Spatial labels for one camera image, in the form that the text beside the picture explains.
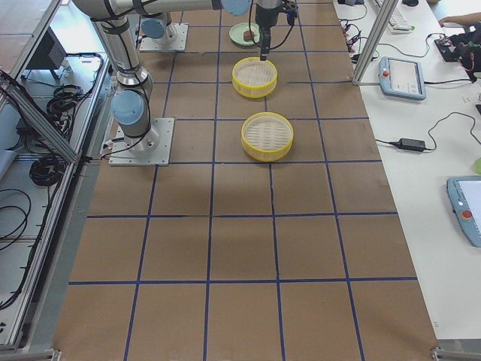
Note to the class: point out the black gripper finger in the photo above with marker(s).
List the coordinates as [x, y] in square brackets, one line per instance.
[264, 42]

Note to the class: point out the brown bun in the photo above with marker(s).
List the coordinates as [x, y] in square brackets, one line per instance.
[248, 35]

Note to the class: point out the yellow steamer basket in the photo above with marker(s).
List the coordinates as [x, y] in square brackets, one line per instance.
[266, 136]
[253, 78]

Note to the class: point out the person hand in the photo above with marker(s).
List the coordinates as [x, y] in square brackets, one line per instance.
[454, 21]

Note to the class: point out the green plate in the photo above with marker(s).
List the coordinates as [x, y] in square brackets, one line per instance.
[238, 34]

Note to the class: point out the white keyboard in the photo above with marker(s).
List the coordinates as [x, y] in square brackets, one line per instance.
[398, 24]

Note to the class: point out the upper teach pendant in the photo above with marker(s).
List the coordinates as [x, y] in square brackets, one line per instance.
[401, 78]

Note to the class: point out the teach pendant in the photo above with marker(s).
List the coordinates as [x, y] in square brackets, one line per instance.
[401, 78]
[464, 195]

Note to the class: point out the black circuit board device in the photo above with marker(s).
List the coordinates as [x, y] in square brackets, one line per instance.
[450, 49]

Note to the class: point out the black power adapter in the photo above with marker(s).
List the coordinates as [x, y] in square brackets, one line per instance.
[409, 144]

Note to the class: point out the black monitor box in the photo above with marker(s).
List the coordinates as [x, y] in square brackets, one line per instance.
[48, 55]

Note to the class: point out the lower teach pendant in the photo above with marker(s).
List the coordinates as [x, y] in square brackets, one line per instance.
[464, 195]

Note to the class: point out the aluminium frame post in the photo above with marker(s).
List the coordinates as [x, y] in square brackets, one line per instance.
[376, 32]

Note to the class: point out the aluminium left frame rail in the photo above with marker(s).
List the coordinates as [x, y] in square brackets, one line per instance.
[50, 129]

